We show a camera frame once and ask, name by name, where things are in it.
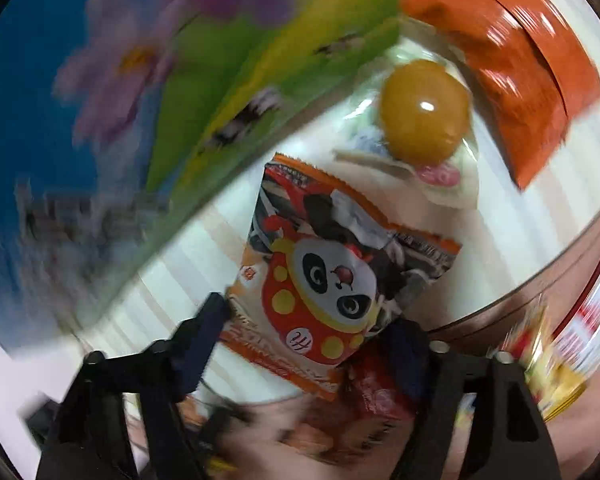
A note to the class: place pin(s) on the yellow panda snack packet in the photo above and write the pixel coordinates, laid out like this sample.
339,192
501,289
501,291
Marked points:
550,375

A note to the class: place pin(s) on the printed cardboard box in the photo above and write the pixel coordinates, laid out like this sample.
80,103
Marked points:
205,85

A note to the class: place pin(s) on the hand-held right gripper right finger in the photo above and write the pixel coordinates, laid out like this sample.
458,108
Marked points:
405,357

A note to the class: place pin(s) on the red snack packet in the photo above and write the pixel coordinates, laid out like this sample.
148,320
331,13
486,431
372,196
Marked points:
380,400

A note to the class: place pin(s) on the orange panda snack packet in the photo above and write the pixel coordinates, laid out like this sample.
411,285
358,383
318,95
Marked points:
330,280

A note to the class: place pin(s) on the clear jelly ball packet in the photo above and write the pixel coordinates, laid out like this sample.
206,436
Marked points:
420,110

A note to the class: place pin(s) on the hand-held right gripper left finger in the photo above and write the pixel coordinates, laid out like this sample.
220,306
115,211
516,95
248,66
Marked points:
205,342

